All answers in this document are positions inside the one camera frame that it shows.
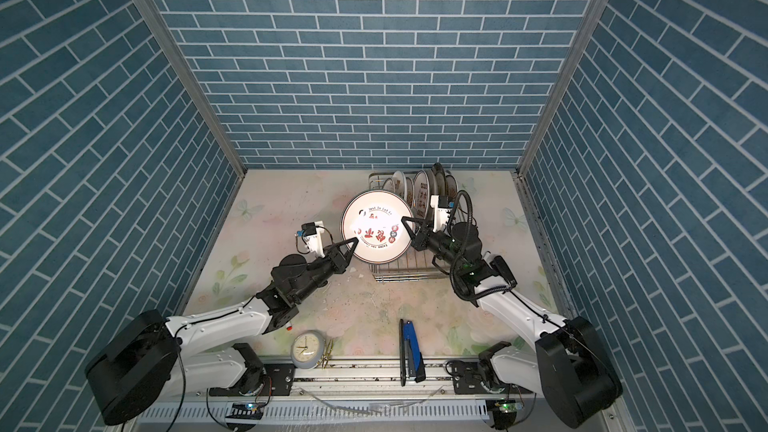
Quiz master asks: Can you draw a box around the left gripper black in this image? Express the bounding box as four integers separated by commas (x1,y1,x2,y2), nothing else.
293,238,359,306

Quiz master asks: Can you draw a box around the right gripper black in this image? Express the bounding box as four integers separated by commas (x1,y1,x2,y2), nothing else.
403,216,465,274

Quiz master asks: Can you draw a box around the red green text plate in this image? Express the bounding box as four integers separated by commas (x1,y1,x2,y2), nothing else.
413,170,432,218
341,190,411,265

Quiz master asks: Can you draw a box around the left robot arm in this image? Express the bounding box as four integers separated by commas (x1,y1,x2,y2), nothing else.
84,238,359,426

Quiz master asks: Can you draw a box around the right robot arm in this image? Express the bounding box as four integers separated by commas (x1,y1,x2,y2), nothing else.
401,217,623,428

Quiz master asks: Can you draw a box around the grey plate in rack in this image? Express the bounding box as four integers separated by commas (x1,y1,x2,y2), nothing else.
430,163,447,196

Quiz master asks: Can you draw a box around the watermelon pattern plate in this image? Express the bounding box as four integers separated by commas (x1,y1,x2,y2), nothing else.
382,171,407,201

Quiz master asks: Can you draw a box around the black plate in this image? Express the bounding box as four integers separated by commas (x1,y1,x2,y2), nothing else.
432,162,458,200

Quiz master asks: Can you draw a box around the brown patterned plate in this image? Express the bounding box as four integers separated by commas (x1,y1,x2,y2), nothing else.
445,173,459,200

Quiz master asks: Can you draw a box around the small grey clock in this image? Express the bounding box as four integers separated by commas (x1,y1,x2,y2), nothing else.
290,330,326,369

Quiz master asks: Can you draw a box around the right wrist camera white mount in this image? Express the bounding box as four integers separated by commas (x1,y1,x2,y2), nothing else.
430,194,455,234

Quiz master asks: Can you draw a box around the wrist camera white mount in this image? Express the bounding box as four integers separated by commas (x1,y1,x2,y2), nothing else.
295,221,330,258
430,194,455,234

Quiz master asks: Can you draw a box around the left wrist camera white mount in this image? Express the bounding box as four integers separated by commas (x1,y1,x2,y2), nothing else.
295,221,330,258

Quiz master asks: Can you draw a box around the metal wire dish rack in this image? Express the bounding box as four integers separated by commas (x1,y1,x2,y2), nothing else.
367,171,463,284

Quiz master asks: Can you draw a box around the aluminium front rail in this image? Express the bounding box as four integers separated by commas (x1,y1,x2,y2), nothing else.
131,357,625,404

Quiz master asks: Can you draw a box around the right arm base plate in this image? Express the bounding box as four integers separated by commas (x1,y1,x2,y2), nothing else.
443,359,530,395

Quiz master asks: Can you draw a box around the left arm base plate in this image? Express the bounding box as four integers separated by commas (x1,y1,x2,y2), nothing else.
209,363,296,397

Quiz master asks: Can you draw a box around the white perforated cable duct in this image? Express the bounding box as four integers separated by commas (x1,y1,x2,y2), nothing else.
138,399,490,425

